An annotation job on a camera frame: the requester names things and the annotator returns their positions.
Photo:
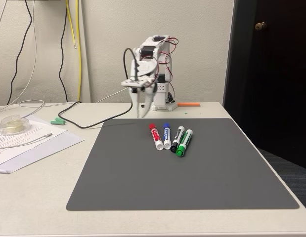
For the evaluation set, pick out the brass door knob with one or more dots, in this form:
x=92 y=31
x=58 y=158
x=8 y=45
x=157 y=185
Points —
x=260 y=26

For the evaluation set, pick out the printed paper sheet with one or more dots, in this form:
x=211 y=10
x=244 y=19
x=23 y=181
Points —
x=41 y=129

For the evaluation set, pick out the grey rubber mat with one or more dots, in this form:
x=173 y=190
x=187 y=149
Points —
x=182 y=177

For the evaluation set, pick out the green dry-erase marker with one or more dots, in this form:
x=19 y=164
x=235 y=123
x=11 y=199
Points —
x=185 y=143

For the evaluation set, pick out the dark door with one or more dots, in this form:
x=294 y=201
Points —
x=278 y=86

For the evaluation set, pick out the orange stick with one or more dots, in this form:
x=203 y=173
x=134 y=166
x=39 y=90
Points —
x=188 y=104

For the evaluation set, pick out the blue dry-erase marker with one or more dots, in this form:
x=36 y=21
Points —
x=166 y=135

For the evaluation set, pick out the white gripper camera module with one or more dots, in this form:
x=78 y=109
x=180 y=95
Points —
x=133 y=83

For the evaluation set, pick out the black dry-erase marker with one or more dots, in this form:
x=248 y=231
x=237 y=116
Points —
x=177 y=138

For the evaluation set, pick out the clear tape dispenser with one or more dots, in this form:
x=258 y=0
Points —
x=13 y=125

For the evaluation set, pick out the blank white paper sheet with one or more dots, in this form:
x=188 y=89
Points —
x=51 y=148

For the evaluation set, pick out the red dry-erase marker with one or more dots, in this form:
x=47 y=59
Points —
x=156 y=136

